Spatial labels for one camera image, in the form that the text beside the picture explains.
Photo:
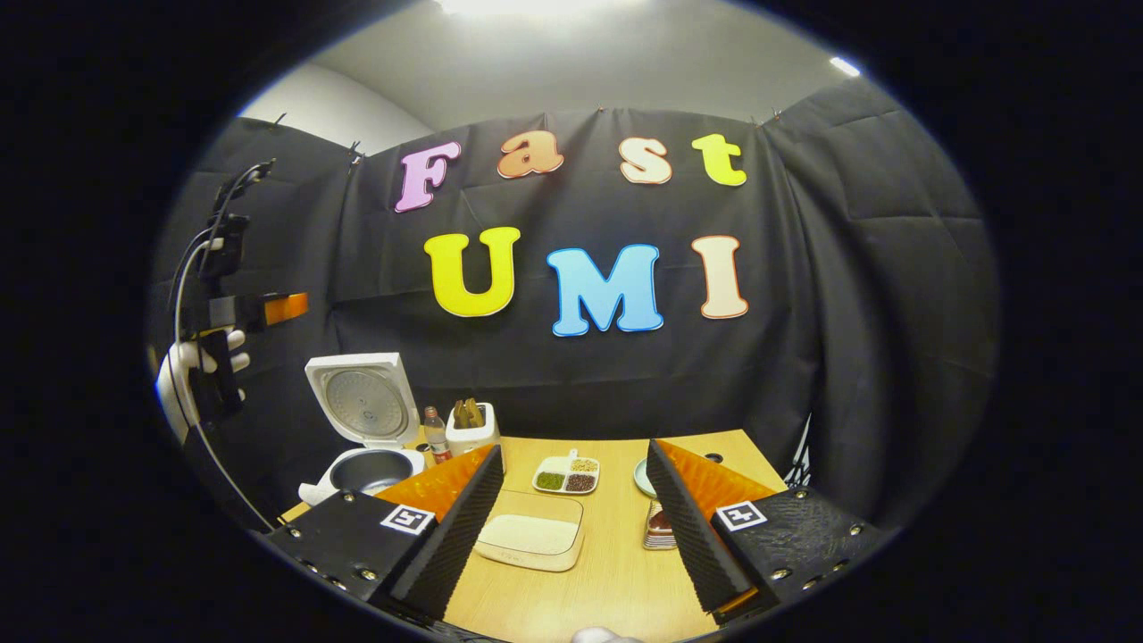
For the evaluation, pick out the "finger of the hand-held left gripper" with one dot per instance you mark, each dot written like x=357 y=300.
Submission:
x=286 y=308

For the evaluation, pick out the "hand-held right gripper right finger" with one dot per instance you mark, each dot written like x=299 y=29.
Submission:
x=688 y=536

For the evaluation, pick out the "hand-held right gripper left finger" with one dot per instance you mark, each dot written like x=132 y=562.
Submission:
x=464 y=536

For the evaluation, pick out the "metal chopstick holder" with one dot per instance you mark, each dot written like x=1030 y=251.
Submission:
x=659 y=538

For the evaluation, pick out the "white rice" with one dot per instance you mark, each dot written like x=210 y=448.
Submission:
x=529 y=536

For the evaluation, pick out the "white rice cooker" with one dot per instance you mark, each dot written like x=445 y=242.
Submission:
x=362 y=402

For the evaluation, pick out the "clear plastic rice container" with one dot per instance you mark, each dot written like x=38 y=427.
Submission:
x=531 y=536

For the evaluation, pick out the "pale green plate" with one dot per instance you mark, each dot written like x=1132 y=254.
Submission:
x=641 y=478

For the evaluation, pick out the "white toaster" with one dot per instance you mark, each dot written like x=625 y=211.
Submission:
x=473 y=442

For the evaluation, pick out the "clear plastic water bottle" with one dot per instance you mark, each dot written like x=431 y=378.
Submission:
x=437 y=442

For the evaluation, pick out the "white divided grain dish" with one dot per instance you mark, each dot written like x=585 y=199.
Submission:
x=567 y=478

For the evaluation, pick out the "brown toast slice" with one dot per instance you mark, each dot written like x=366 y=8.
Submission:
x=477 y=413
x=461 y=415

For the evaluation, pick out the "black backdrop cloth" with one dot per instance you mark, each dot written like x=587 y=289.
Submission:
x=804 y=313

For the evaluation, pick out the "large ceiling light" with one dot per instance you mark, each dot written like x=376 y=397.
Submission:
x=536 y=5

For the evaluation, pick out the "small ceiling light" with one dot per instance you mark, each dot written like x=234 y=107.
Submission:
x=844 y=66

